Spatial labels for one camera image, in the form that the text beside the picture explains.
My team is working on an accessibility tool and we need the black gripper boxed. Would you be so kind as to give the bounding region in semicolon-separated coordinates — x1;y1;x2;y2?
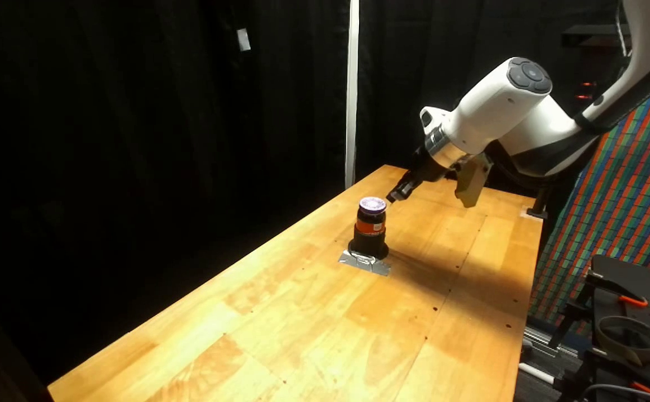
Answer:
383;147;453;205

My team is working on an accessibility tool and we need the dark jar with orange band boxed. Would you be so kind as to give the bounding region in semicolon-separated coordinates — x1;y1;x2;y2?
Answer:
348;194;390;262

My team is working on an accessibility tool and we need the gray tape patch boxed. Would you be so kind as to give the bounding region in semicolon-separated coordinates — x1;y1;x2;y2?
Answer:
337;247;392;280

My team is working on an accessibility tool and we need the white vertical pole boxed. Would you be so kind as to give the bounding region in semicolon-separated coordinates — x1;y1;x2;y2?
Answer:
341;0;361;191

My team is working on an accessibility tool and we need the small white tag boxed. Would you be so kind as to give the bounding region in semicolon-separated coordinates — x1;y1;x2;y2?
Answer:
235;26;254;53

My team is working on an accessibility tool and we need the multicoloured woven cloth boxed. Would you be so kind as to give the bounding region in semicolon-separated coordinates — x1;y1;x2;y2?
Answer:
531;72;650;327

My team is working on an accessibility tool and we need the black curtain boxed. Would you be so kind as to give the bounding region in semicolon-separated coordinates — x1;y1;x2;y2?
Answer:
0;0;639;402

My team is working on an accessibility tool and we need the black perforated board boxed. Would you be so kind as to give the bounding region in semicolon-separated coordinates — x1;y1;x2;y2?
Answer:
560;255;650;397

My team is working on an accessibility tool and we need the gray tape roll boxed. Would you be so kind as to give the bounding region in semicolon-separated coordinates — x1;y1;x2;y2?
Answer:
594;312;650;366

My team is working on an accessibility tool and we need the aluminium frame rail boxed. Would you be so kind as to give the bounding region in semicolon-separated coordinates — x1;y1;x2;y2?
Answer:
518;325;587;389

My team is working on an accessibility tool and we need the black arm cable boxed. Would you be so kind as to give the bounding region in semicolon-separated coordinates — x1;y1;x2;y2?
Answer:
570;43;650;139

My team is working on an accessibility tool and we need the orange handled clamp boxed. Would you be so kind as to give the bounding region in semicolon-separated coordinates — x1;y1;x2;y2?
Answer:
590;271;650;310

